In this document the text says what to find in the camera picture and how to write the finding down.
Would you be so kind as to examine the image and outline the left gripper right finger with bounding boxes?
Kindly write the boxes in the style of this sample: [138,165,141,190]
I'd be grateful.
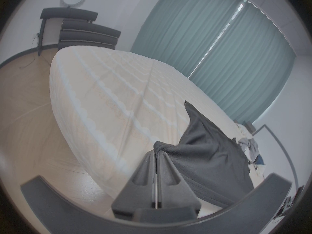
[156,152,202,216]

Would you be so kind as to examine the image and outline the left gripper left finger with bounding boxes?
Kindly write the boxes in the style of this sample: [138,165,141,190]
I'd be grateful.
[112,150,157,219]

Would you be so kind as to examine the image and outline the black T-shirt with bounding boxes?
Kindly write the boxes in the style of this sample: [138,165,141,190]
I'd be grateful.
[154,100,255,208]

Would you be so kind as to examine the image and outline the pile of clothes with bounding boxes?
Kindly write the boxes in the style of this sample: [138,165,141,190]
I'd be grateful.
[235,137,266,166]

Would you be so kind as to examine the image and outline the bed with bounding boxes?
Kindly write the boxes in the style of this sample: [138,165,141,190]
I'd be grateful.
[49,45,300,213]

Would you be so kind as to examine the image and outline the blue-green curtain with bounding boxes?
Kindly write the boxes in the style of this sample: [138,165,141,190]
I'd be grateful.
[189,0,297,124]
[130,0,245,78]

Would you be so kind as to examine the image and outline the black chest of drawers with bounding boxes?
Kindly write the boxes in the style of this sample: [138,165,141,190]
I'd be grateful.
[39,7,121,57]

